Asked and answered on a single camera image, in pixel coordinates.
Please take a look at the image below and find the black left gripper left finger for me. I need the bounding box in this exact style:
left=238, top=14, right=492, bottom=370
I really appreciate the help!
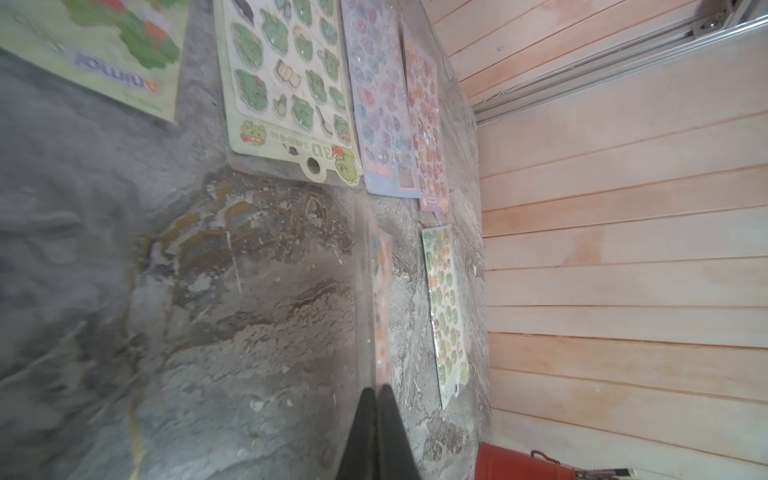
left=335, top=387, right=378, bottom=480

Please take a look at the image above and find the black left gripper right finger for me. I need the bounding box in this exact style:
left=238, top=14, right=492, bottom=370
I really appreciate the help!
left=376, top=384, right=421, bottom=480

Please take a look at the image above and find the green cactus sticker sheet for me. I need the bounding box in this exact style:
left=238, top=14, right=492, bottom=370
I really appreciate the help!
left=422, top=225, right=469, bottom=409

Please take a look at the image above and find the pink food sticker sheet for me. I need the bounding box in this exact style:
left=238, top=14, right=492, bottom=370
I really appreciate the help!
left=353, top=207, right=392, bottom=390

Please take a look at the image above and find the pink character sticker sheet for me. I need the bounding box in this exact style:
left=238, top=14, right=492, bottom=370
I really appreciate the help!
left=400, top=20, right=450, bottom=217

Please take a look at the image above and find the white green sticker sheet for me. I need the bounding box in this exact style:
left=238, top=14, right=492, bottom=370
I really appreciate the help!
left=213, top=0, right=364, bottom=188

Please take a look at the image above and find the lilac gem sticker sheet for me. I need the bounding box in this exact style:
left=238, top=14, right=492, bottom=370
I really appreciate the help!
left=340, top=0, right=421, bottom=198

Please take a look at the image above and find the green panda sticker sheet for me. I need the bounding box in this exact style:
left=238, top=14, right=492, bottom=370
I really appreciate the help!
left=1, top=0, right=190, bottom=122

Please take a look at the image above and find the red cup of pencils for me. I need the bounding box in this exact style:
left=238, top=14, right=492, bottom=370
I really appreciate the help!
left=475, top=443, right=638, bottom=480

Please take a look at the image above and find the aluminium frame bar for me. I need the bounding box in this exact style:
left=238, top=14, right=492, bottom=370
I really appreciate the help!
left=473, top=1, right=767, bottom=126

